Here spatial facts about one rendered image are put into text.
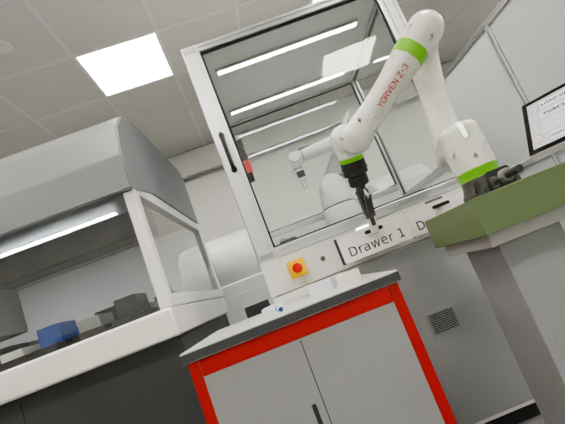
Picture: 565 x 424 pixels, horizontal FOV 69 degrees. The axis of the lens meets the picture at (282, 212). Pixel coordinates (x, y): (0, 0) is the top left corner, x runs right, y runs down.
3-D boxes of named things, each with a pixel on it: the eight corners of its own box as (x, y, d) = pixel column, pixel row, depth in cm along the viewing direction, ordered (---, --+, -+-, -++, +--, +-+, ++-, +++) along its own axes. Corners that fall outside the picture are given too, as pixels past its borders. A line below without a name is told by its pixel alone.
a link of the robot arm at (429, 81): (472, 170, 153) (430, 41, 161) (483, 160, 137) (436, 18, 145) (437, 180, 155) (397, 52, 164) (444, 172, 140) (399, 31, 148)
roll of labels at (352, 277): (337, 289, 124) (332, 277, 124) (358, 281, 125) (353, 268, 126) (345, 288, 117) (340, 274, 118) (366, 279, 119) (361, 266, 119)
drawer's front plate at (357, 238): (414, 237, 164) (403, 212, 165) (346, 264, 162) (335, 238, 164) (413, 238, 165) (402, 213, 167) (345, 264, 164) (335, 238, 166)
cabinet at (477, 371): (593, 397, 160) (501, 208, 173) (347, 500, 155) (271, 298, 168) (480, 356, 254) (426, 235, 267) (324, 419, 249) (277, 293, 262)
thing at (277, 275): (498, 209, 174) (483, 178, 176) (271, 298, 169) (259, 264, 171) (425, 235, 267) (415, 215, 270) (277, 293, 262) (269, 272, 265)
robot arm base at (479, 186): (545, 169, 112) (534, 150, 113) (495, 189, 111) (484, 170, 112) (498, 191, 137) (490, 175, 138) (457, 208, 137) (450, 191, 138)
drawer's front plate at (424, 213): (478, 212, 172) (467, 188, 174) (414, 237, 170) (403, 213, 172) (477, 213, 174) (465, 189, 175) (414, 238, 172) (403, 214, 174)
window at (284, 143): (459, 176, 178) (372, -8, 194) (274, 247, 174) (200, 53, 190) (458, 177, 179) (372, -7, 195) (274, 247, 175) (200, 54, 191)
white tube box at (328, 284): (334, 288, 134) (330, 278, 135) (310, 298, 135) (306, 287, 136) (337, 286, 146) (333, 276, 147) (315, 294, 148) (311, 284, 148)
